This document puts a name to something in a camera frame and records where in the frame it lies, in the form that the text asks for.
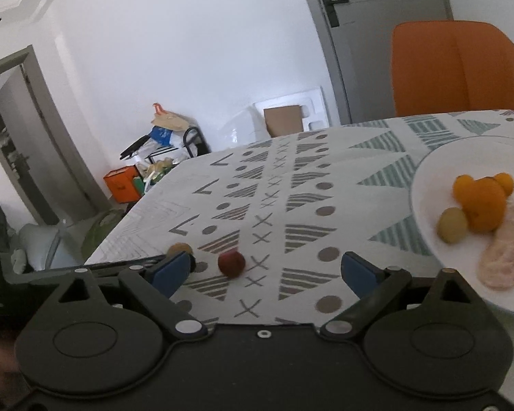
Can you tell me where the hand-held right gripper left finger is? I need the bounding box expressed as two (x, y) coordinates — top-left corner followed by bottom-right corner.
(47, 252), (207, 340)

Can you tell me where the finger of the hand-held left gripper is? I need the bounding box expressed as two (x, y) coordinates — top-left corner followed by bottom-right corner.
(19, 254), (169, 286)

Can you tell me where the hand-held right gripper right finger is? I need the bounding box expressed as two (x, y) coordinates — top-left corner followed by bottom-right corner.
(319, 252), (493, 340)

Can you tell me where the yellow-green plum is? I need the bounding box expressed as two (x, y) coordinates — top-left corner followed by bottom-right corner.
(168, 242), (193, 262)

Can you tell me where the red plum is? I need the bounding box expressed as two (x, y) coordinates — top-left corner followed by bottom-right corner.
(218, 249), (246, 278)

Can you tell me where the green plum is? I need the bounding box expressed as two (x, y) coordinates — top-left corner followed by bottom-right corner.
(437, 207), (469, 245)

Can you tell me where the white plate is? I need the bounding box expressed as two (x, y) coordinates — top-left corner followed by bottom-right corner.
(409, 135), (514, 320)

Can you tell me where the small orange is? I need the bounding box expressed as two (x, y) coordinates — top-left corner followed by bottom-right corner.
(492, 172), (514, 195)
(453, 174), (476, 202)

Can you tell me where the large orange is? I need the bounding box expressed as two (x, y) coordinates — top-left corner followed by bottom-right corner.
(463, 177), (507, 234)

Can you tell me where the green camouflage cloth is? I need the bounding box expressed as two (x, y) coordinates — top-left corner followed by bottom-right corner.
(81, 210), (125, 262)

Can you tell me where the pale blue pillow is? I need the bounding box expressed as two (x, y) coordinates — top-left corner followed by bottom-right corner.
(11, 223), (69, 272)

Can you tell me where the orange box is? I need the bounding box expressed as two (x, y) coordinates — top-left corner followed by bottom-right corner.
(103, 165), (143, 203)

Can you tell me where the patterned tablecloth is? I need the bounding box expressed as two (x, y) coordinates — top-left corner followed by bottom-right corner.
(83, 109), (514, 330)

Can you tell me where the white box with black stripes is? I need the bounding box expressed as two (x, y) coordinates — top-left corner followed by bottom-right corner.
(146, 146), (185, 167)

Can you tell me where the black flat item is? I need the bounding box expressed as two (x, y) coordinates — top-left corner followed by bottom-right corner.
(120, 135), (152, 160)

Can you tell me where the blue and white plastic bag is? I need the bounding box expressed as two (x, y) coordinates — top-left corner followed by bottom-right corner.
(149, 126), (176, 146)

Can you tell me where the black cart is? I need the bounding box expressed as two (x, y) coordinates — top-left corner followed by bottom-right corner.
(183, 126), (210, 161)

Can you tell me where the brown paper bag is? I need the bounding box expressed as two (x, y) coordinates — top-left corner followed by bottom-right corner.
(151, 103), (190, 131)

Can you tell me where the clear plastic bag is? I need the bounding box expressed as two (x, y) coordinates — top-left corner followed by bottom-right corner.
(218, 109), (266, 148)

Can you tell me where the white foam panel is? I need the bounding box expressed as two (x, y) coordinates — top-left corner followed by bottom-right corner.
(253, 86), (330, 138)

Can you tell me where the cardboard piece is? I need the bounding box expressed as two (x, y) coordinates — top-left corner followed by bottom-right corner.
(263, 105), (304, 138)

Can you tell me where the grey door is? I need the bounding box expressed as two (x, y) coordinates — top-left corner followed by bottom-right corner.
(293, 0), (452, 127)

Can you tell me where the orange chair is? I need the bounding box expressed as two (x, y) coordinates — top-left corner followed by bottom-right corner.
(391, 21), (514, 117)

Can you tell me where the grey doorway frame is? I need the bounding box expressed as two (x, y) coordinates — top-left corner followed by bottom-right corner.
(0, 45), (112, 227)

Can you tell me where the black door handle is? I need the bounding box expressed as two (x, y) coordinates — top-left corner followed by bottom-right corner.
(320, 0), (350, 27)

